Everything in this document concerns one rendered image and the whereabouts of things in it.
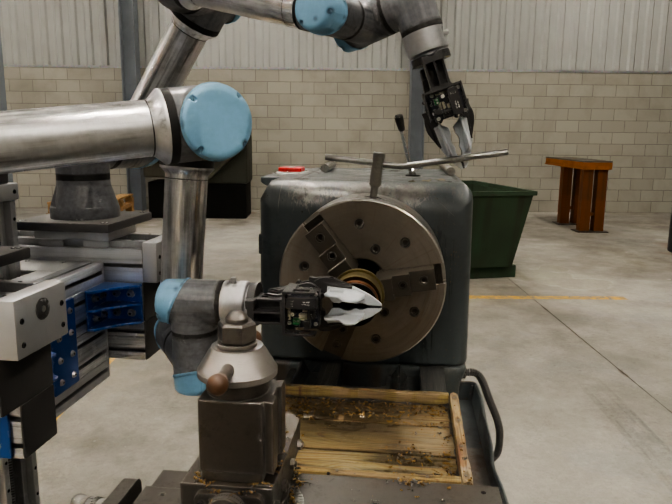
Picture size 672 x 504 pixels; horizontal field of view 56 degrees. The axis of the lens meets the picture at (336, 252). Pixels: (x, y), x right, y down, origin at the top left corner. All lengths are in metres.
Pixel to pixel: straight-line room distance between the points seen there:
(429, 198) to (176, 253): 0.52
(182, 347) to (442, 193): 0.61
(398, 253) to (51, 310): 0.59
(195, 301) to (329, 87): 10.33
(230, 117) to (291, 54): 10.44
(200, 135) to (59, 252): 0.66
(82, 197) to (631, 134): 11.44
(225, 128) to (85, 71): 11.09
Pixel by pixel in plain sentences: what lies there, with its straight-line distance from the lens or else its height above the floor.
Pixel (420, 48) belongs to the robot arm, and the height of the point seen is 1.50.
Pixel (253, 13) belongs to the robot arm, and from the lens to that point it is 1.21.
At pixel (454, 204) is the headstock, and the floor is 1.21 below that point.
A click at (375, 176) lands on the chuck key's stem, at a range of 1.20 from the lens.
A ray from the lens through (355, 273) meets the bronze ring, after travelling 1.09.
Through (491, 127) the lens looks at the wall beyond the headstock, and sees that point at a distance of 11.61.
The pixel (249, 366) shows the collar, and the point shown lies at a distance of 0.62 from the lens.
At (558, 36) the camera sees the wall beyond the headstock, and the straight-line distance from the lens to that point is 12.05.
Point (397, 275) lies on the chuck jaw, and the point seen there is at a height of 1.11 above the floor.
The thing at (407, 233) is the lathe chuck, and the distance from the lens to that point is 1.17.
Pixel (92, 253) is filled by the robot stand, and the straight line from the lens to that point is 1.51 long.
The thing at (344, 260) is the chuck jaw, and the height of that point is 1.14.
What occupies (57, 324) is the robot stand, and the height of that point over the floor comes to 1.05.
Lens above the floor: 1.36
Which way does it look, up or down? 11 degrees down
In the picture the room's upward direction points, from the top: 1 degrees clockwise
